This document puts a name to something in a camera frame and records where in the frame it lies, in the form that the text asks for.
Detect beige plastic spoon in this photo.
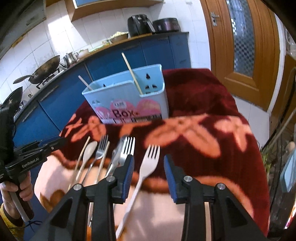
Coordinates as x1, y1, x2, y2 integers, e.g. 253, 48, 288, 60
75, 141, 97, 183

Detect steel fork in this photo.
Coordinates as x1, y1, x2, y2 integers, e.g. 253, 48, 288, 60
82, 135, 108, 185
118, 137, 135, 166

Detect bamboo chopstick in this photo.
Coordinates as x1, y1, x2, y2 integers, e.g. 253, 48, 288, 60
121, 52, 143, 95

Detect person's left hand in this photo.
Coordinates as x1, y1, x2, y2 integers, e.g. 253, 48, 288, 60
0, 171, 34, 219

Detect blue base cabinets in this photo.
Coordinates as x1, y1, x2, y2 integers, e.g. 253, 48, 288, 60
14, 32, 191, 147

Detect black wok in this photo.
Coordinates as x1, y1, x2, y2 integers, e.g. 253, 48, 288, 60
13, 55, 60, 84
1, 87, 23, 114

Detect red floral blanket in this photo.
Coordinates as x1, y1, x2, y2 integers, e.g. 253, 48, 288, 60
34, 69, 270, 240

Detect steel kettle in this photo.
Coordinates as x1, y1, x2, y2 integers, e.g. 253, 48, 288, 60
60, 52, 78, 68

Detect white ceramic bowl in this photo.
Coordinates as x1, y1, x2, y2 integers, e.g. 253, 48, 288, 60
78, 49, 89, 59

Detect light blue utensil box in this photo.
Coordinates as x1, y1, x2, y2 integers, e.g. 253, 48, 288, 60
82, 64, 169, 124

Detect range hood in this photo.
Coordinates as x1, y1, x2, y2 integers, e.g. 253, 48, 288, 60
1, 0, 46, 57

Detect metal bowl with food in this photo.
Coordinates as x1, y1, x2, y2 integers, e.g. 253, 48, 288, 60
108, 31, 128, 44

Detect black air fryer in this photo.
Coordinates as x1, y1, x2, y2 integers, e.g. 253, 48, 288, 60
127, 14, 156, 37

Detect wooden door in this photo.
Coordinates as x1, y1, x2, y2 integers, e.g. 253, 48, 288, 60
201, 0, 280, 110

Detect dark rice cooker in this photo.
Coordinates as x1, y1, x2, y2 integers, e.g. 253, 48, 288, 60
152, 18, 181, 33

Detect wire rack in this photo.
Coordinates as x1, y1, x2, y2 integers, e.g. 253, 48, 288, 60
261, 67, 295, 237

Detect blue wall cabinet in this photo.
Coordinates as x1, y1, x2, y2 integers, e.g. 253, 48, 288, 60
65, 0, 164, 21

